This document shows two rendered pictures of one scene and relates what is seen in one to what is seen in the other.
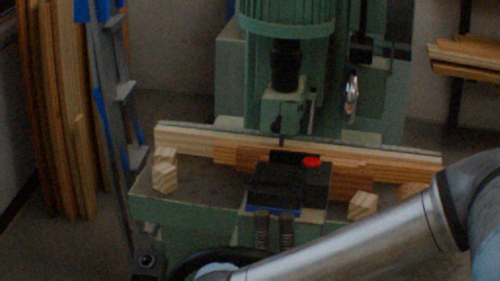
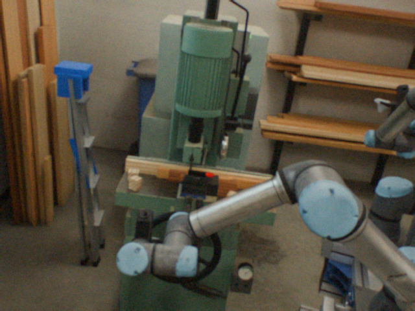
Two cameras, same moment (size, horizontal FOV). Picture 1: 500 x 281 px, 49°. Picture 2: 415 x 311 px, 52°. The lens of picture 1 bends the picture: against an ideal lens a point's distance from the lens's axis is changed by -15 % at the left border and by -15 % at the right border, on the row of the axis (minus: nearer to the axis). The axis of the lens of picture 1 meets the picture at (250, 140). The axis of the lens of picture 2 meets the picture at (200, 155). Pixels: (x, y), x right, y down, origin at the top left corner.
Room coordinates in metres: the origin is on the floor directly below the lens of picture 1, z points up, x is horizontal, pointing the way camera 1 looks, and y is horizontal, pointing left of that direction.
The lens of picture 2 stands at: (-0.43, 0.19, 1.67)
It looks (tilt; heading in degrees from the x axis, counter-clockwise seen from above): 23 degrees down; 349
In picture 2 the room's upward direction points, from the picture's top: 8 degrees clockwise
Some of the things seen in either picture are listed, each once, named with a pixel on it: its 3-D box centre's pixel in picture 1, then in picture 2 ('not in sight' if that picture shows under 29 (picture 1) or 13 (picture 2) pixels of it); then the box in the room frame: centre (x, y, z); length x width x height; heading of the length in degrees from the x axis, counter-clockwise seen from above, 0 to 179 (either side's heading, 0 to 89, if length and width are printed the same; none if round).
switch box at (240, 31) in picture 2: not in sight; (240, 48); (1.38, -0.25, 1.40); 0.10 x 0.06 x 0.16; 170
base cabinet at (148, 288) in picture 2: not in sight; (176, 270); (1.21, -0.08, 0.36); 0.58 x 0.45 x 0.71; 170
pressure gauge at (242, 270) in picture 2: not in sight; (244, 272); (0.84, -0.28, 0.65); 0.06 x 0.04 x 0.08; 80
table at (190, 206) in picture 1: (289, 213); (196, 201); (0.98, -0.08, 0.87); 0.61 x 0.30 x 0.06; 80
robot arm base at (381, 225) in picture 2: not in sight; (382, 221); (0.89, -0.81, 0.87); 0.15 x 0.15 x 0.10
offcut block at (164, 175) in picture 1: (164, 178); (135, 183); (1.00, 0.16, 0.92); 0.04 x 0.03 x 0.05; 52
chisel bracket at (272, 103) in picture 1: (285, 105); (193, 149); (1.11, -0.07, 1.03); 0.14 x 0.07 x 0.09; 170
